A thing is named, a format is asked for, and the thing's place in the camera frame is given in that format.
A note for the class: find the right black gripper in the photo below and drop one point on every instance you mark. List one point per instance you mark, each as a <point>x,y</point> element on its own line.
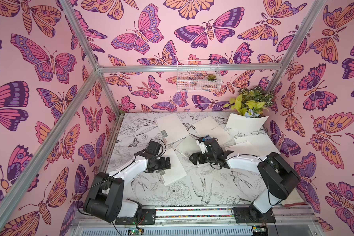
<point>196,158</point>

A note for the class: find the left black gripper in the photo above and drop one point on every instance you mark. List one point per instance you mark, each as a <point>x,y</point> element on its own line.
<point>162,165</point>

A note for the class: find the small clear-spiral notebook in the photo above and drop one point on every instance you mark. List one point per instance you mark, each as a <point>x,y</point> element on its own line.
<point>176,172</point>

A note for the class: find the CAMP spiral notebook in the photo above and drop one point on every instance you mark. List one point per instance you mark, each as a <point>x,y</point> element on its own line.
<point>209,127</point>

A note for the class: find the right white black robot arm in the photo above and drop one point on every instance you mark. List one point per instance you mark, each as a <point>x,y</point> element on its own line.
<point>279,177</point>

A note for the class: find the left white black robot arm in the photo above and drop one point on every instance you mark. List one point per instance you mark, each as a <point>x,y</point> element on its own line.
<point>105,199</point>

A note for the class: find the potted green plant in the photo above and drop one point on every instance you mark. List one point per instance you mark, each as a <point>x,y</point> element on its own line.
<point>252,102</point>

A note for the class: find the beige oven mitt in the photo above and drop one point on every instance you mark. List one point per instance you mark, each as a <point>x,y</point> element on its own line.
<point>294,199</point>

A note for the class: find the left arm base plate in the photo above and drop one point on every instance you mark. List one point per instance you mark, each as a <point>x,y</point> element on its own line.
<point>145,216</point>

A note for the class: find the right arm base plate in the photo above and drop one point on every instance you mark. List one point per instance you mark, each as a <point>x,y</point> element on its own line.
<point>250,215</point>

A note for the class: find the white wire basket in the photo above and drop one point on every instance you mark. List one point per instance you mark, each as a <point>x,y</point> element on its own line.
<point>199,77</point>

